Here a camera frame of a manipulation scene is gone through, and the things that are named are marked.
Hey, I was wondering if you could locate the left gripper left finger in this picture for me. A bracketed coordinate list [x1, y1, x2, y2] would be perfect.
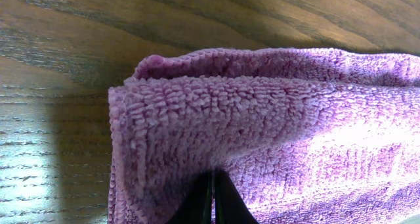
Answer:
[167, 172, 213, 224]

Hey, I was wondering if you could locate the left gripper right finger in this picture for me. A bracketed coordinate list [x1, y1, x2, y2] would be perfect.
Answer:
[215, 170, 258, 224]

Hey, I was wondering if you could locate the purple microfibre cloth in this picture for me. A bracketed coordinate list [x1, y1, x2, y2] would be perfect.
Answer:
[108, 48, 419, 223]

